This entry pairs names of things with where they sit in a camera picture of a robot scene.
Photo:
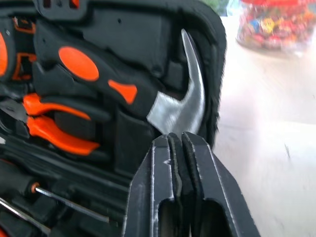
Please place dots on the thin silver screwdriver shaft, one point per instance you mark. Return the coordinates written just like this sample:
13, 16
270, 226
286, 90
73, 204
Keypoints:
24, 215

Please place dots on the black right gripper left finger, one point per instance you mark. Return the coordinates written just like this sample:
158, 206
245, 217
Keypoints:
148, 187

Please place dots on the black plastic tool case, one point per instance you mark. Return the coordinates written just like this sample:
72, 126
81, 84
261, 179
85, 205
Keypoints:
138, 29

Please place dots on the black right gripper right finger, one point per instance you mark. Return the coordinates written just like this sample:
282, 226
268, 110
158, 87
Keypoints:
214, 197

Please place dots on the clear bag of colourful snacks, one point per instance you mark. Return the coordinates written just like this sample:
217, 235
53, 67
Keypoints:
276, 24

